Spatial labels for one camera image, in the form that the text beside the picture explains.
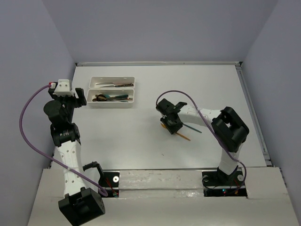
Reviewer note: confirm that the knife with green handle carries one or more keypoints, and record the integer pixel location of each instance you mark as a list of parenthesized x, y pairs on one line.
[(106, 86)]

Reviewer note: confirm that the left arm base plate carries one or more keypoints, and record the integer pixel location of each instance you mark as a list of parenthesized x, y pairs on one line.
[(110, 183)]

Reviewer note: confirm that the teal plastic spoon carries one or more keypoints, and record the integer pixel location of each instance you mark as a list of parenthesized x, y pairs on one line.
[(103, 97)]

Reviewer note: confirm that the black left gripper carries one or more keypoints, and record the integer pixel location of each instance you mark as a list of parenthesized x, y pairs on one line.
[(80, 93)]

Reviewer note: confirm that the white front utensil tray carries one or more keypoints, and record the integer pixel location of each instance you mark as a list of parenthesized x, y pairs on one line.
[(113, 103)]

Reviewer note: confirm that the gold spoon teal handle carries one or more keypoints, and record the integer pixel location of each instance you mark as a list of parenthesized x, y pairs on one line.
[(120, 97)]

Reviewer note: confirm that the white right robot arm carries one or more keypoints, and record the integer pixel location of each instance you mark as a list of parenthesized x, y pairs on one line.
[(227, 127)]

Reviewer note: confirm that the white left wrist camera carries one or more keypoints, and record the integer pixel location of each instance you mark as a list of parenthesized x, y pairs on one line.
[(62, 87)]

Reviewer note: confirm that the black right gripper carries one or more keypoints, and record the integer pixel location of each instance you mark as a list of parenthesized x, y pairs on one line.
[(171, 129)]

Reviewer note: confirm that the black spoon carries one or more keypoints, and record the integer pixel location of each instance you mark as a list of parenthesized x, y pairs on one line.
[(101, 101)]

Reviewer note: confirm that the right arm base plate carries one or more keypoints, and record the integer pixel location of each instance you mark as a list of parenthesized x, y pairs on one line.
[(214, 187)]

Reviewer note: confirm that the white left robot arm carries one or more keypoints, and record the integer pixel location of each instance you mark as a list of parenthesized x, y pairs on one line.
[(81, 203)]

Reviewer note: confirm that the white utensil tray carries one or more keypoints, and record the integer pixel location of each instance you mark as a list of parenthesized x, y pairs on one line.
[(111, 80), (113, 103)]

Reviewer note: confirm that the orange plastic knife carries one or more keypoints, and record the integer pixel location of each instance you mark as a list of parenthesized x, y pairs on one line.
[(178, 134)]

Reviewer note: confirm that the white rear utensil tray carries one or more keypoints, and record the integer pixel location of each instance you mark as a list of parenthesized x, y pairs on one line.
[(111, 80)]

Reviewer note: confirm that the teal plastic knife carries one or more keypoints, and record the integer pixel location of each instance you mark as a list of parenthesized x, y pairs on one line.
[(192, 128)]

